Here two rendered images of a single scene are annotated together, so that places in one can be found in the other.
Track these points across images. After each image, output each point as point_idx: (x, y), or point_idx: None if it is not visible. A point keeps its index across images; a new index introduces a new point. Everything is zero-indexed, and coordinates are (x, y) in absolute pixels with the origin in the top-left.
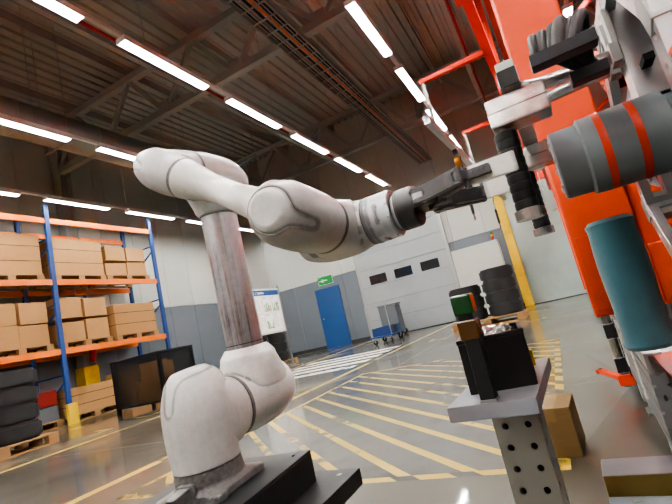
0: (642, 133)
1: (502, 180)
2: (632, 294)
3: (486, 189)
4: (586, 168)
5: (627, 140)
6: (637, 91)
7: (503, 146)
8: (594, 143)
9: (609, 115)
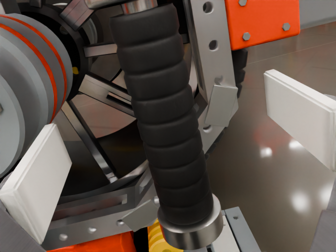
0: (64, 71)
1: (44, 164)
2: None
3: (30, 212)
4: (38, 121)
5: (60, 78)
6: (2, 4)
7: (183, 51)
8: (45, 76)
9: (23, 31)
